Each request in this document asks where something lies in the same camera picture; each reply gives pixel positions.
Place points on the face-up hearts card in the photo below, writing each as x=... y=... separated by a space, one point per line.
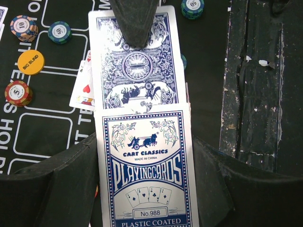
x=83 y=94

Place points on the orange chips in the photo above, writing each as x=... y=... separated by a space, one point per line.
x=18 y=93

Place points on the green blue chip stack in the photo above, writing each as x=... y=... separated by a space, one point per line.
x=184 y=60

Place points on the yellow big blind button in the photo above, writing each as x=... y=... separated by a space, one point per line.
x=31 y=62

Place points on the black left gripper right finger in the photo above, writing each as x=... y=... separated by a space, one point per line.
x=231 y=193

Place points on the black poker table mat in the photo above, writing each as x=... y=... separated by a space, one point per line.
x=48 y=125

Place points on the green chips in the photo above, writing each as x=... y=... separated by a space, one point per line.
x=192 y=9
x=59 y=32

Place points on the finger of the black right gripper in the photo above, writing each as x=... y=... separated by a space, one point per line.
x=135 y=18

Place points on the pink blue chips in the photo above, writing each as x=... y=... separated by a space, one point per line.
x=24 y=28

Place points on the blue card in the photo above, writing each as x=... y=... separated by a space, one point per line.
x=124 y=75

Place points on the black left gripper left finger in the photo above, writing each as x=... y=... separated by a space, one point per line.
x=57 y=192

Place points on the blue playing card box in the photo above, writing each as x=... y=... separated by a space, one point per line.
x=146 y=167

